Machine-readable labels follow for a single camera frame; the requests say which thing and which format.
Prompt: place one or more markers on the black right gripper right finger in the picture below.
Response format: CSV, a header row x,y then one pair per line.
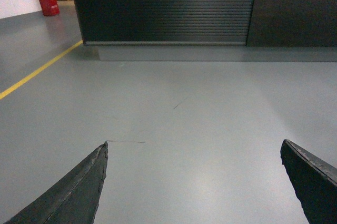
x,y
313,180

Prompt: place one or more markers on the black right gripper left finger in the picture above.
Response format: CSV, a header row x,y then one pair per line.
x,y
74,198

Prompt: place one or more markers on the black checkout counter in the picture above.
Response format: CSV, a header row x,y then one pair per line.
x,y
254,23

